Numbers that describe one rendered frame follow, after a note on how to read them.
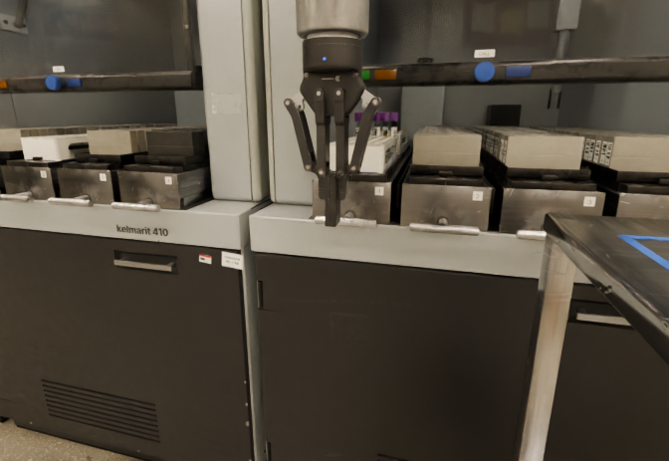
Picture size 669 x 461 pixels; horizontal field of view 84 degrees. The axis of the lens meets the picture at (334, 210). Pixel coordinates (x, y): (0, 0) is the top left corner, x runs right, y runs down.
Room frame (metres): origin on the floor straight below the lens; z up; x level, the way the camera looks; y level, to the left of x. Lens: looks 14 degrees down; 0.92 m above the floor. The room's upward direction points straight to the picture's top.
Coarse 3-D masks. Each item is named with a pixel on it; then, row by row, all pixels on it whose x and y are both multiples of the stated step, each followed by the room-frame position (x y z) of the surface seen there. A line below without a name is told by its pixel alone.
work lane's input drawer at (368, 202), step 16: (400, 160) 0.90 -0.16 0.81; (352, 176) 0.62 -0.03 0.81; (368, 176) 0.61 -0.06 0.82; (384, 176) 0.61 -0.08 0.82; (400, 176) 0.79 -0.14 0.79; (352, 192) 0.61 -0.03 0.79; (368, 192) 0.61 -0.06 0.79; (384, 192) 0.60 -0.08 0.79; (320, 208) 0.63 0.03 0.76; (352, 208) 0.61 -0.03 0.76; (368, 208) 0.61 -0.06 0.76; (384, 208) 0.60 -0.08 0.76; (352, 224) 0.57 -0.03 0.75; (368, 224) 0.56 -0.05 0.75
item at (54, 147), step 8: (32, 136) 0.87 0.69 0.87; (40, 136) 0.88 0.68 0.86; (48, 136) 0.87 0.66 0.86; (56, 136) 0.87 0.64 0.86; (64, 136) 0.87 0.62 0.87; (72, 136) 0.88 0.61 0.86; (80, 136) 0.87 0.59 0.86; (24, 144) 0.84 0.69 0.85; (32, 144) 0.83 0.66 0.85; (40, 144) 0.82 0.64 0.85; (48, 144) 0.82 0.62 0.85; (56, 144) 0.82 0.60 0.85; (64, 144) 0.83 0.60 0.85; (24, 152) 0.84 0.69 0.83; (32, 152) 0.83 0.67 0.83; (40, 152) 0.82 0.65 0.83; (48, 152) 0.82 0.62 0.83; (56, 152) 0.82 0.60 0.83; (64, 152) 0.83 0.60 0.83; (72, 152) 0.95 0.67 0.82; (80, 152) 0.97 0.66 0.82; (56, 160) 0.82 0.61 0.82
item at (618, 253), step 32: (544, 224) 0.36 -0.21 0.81; (576, 224) 0.32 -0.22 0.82; (608, 224) 0.32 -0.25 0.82; (640, 224) 0.32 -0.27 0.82; (544, 256) 0.35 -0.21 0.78; (576, 256) 0.27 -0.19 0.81; (608, 256) 0.24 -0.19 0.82; (640, 256) 0.24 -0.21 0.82; (544, 288) 0.34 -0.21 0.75; (608, 288) 0.22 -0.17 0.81; (640, 288) 0.19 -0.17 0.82; (544, 320) 0.34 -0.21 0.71; (640, 320) 0.18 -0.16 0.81; (544, 352) 0.34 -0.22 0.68; (544, 384) 0.33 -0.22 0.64; (544, 416) 0.33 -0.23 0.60; (544, 448) 0.33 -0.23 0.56
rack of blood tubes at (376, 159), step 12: (348, 144) 0.65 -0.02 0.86; (372, 144) 0.64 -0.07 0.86; (384, 144) 0.65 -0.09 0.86; (396, 144) 0.90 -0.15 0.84; (348, 156) 0.65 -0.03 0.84; (372, 156) 0.64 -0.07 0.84; (384, 156) 0.66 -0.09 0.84; (360, 168) 0.65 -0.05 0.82; (372, 168) 0.64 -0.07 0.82; (384, 168) 0.66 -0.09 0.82
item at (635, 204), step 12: (588, 180) 0.63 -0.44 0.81; (600, 180) 0.61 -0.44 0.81; (612, 180) 0.57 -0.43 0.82; (660, 180) 0.53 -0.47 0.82; (612, 192) 0.54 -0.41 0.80; (624, 192) 0.53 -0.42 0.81; (636, 192) 0.52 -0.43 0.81; (648, 192) 0.51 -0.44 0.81; (660, 192) 0.51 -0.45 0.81; (612, 204) 0.53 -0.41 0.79; (624, 204) 0.51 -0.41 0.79; (636, 204) 0.51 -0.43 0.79; (648, 204) 0.51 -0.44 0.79; (660, 204) 0.50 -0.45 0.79; (624, 216) 0.51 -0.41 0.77; (636, 216) 0.51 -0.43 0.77; (648, 216) 0.51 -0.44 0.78; (660, 216) 0.50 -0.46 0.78
